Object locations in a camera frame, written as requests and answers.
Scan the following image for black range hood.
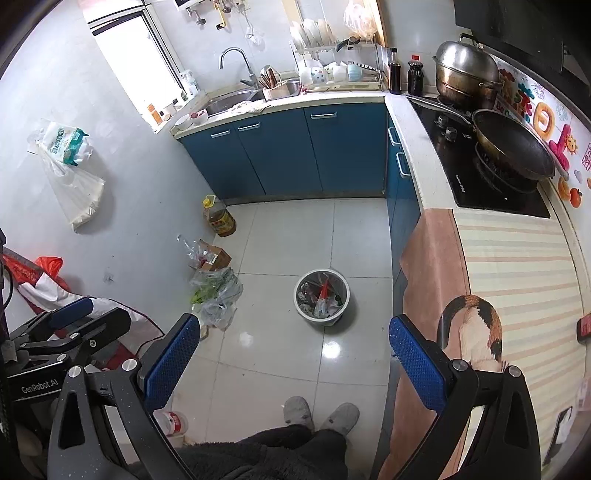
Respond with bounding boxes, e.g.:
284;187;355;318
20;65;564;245
452;0;591;95

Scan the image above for hanging clear plastic bag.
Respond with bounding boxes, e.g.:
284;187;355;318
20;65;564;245
344;0;378;38

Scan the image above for crumpled clear plastic bag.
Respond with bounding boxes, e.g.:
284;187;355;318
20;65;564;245
178;234;209;267

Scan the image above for utensil holder with chopsticks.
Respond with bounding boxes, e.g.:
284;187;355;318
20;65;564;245
257;65;290;101

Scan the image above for blue sink cabinet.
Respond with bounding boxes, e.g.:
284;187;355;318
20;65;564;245
178;102;387;200

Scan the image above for clear bag of white powder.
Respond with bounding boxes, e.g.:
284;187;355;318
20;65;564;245
28;129;106;232

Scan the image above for red and white plastic bag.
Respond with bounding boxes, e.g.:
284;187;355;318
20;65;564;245
0;248;165;371

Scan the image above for blue side cabinet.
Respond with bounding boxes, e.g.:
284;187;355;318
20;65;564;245
385;113;422;296

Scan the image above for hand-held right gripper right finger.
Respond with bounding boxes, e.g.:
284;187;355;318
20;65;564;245
379;315;541;480

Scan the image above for white dishcloth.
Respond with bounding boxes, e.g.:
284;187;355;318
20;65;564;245
228;99;269;114

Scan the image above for steel sink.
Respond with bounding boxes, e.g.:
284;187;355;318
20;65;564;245
203;79;302;117

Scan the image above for black flat device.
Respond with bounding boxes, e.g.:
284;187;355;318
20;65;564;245
542;406;574;465

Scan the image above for dark wok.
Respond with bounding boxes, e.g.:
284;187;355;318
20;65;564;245
406;95;557;182

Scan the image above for person's dark fuzzy clothing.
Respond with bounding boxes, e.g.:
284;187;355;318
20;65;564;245
174;425;350;480

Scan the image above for plastic bag of greens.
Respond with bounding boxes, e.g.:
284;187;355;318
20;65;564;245
189;267;245;330

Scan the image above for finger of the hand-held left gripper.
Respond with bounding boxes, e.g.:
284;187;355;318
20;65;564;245
16;307;132;370
9;296;95;342

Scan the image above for calico cat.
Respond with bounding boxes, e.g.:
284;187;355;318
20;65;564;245
436;294;504;373

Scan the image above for steel steamer pot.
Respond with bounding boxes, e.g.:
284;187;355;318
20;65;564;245
432;39;504;110

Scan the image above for striped counter cloth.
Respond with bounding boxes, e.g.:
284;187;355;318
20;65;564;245
379;208;591;480

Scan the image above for row of white plates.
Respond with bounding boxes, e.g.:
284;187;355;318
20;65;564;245
290;17;334;48

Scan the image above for chrome faucet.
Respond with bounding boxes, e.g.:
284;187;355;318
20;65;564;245
219;47;260;89

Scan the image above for person's grey left slipper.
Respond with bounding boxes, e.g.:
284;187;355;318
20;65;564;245
283;396;315;433

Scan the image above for black gas stove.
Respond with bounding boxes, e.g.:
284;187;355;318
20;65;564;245
405;95;553;219

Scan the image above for cooking oil bottle yellow cap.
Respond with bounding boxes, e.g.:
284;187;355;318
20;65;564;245
202;194;237;238

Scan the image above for white round bin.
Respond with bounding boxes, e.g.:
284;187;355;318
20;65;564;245
294;269;350;326

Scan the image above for white pump bottle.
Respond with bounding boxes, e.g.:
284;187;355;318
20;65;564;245
180;69;201;98

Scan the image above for clear bin liner bag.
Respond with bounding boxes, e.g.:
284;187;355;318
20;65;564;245
298;272;347;319

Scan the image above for tall dark sauce bottle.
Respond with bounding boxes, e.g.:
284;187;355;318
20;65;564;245
387;47;404;96

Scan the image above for white bottle with red label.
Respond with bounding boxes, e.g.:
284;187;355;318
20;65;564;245
153;410;189;437

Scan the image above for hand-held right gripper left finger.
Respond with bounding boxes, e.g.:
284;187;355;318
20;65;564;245
47;313;201;480

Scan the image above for brown cardboard box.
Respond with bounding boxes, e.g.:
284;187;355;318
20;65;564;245
187;239;232;274

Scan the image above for person's grey slipper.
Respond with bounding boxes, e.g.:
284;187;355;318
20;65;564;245
318;402;360;437
283;396;315;433

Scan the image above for green and white packet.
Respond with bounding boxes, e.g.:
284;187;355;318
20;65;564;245
45;120;93;167

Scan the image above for colourful wall stickers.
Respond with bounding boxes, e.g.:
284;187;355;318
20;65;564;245
493;64;591;209

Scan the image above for person's grey right slipper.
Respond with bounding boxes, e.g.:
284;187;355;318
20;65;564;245
318;402;360;437

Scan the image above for window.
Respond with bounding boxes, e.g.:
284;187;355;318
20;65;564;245
82;0;186;95

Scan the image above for short dark sauce bottle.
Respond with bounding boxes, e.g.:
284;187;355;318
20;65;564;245
407;55;425;96

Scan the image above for metal dish rack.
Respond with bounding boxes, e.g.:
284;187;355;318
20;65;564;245
289;36;387;92

